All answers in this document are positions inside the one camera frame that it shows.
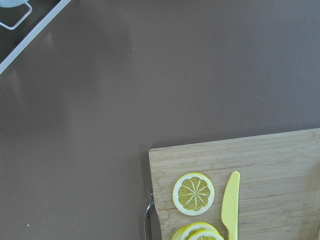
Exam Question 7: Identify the light blue cup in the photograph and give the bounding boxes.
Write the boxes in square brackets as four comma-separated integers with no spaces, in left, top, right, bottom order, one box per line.
[0,0,28,8]

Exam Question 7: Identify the lower stacked lemon slice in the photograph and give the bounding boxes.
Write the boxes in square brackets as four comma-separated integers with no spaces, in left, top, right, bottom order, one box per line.
[188,230,224,240]

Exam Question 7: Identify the yellow plastic knife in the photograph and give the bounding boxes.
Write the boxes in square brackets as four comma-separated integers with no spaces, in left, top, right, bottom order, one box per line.
[221,171,240,240]

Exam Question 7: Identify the bamboo cutting board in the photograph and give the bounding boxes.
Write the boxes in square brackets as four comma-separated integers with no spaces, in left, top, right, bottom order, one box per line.
[149,128,320,240]

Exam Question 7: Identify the white wire cup rack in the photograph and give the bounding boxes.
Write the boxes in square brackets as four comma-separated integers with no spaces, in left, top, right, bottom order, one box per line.
[0,0,70,73]

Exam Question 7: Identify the single lemon slice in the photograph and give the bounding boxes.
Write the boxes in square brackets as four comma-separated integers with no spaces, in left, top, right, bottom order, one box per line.
[172,172,215,216]

